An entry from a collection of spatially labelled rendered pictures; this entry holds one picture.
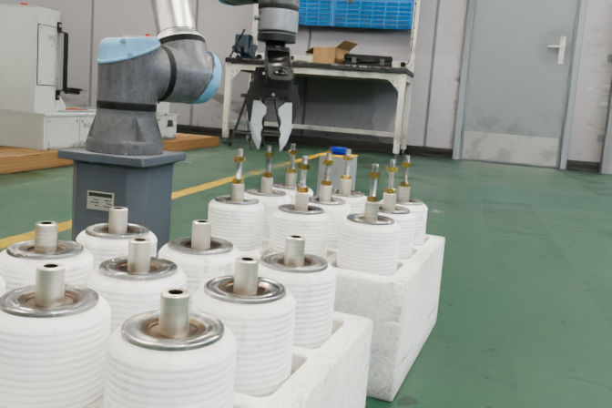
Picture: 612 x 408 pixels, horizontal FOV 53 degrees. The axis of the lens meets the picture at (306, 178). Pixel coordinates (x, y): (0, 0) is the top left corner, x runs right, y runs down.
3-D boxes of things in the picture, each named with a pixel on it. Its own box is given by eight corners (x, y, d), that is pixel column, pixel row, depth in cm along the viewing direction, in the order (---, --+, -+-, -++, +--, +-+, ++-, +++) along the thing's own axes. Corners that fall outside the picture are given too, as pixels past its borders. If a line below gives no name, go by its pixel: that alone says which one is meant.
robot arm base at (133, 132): (69, 149, 120) (71, 98, 119) (112, 146, 135) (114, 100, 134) (139, 157, 117) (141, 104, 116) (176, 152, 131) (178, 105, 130)
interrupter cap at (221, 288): (188, 297, 55) (188, 289, 55) (228, 277, 62) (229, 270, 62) (264, 313, 53) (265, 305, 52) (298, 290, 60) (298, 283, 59)
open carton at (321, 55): (318, 67, 591) (320, 43, 588) (357, 68, 573) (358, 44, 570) (303, 64, 565) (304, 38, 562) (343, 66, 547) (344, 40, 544)
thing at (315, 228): (257, 321, 100) (264, 211, 98) (272, 303, 110) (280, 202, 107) (315, 330, 98) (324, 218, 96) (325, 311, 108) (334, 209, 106)
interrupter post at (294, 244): (279, 266, 68) (281, 237, 67) (288, 261, 70) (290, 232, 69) (300, 270, 67) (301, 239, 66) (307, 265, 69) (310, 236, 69)
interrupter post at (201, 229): (186, 249, 72) (188, 221, 71) (197, 245, 74) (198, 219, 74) (204, 252, 71) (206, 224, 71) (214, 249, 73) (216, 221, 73)
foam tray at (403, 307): (166, 347, 105) (170, 242, 102) (264, 289, 141) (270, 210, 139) (392, 402, 91) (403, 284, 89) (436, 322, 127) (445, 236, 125)
